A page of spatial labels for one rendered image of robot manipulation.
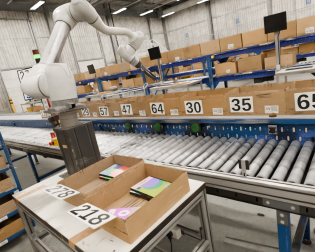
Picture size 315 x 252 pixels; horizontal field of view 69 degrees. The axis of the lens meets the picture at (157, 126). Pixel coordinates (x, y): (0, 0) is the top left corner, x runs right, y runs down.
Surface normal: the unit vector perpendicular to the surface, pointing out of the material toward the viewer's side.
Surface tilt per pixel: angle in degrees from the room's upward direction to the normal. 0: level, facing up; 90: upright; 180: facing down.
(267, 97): 91
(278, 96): 90
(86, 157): 90
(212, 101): 91
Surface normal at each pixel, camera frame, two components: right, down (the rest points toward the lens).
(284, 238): -0.63, 0.24
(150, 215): 0.74, 0.05
